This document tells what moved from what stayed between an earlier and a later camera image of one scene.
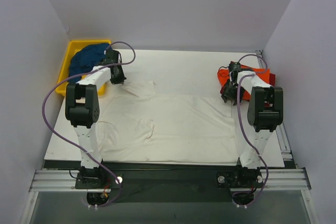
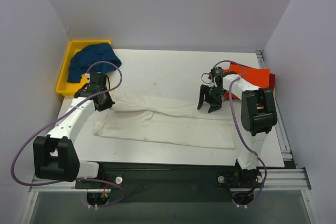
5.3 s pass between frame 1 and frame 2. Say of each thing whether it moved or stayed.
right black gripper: moved
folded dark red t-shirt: stayed
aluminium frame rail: stayed
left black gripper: moved
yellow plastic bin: stayed
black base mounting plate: stayed
